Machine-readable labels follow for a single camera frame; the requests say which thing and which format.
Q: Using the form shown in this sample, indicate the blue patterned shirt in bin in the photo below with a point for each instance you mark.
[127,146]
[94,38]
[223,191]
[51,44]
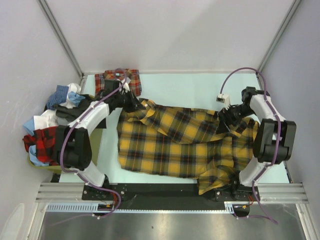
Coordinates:
[58,97]

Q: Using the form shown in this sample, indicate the aluminium corner post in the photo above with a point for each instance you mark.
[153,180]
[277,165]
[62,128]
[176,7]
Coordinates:
[280,32]
[49,15]

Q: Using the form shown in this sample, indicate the aluminium frame front rail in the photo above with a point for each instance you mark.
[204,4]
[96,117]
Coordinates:
[274,193]

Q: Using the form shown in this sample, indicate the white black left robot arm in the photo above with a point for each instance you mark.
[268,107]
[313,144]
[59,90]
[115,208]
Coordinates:
[72,147]

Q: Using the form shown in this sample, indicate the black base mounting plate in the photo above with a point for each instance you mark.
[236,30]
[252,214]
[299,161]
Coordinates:
[167,197]

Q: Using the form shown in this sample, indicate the yellow plaid long sleeve shirt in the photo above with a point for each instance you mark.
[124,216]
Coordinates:
[184,143]

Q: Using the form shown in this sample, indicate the aluminium right corner post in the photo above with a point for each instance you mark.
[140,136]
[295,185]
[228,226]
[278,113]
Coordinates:
[280,32]

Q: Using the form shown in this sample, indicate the aluminium left corner post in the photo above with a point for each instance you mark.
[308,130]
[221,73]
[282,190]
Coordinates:
[49,15]

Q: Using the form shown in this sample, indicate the white slotted cable duct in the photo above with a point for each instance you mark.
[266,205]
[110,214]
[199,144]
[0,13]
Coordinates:
[94,208]

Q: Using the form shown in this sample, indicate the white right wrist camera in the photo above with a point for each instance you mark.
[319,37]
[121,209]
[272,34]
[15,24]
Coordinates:
[224,99]

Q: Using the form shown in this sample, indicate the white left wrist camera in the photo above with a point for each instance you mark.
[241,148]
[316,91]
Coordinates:
[125,84]

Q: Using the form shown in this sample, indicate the folded red plaid shirt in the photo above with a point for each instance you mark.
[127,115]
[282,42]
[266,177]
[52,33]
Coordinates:
[134,81]

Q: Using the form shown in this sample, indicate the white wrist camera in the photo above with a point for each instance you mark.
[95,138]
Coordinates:
[125,84]
[224,99]

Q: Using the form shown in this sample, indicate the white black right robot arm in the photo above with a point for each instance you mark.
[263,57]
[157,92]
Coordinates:
[273,143]

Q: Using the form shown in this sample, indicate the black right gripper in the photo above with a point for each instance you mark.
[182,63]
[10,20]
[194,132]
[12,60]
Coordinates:
[225,119]

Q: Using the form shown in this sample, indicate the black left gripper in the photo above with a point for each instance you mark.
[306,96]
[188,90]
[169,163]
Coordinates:
[135,105]

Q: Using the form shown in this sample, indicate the red black buffalo plaid shirt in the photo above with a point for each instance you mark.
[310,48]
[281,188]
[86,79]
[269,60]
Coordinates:
[40,146]

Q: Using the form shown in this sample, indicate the light blue shirt in bin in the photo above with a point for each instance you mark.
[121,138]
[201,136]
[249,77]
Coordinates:
[39,141]

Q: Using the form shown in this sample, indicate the white shirt in bin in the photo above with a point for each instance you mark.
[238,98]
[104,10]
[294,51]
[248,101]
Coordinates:
[48,118]

